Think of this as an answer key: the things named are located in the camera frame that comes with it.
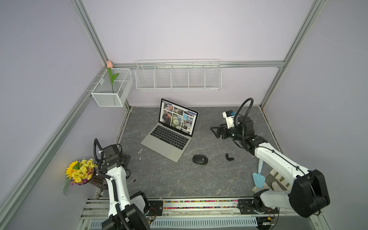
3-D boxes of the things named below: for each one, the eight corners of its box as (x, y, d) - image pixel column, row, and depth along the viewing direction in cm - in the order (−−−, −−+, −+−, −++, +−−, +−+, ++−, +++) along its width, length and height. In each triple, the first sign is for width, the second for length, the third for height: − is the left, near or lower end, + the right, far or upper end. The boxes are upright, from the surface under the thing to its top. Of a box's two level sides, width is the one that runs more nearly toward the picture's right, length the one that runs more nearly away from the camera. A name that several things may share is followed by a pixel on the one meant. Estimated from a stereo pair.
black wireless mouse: (192, 164, 91) (192, 162, 89) (192, 156, 94) (192, 154, 92) (207, 164, 91) (208, 162, 89) (206, 156, 94) (207, 154, 92)
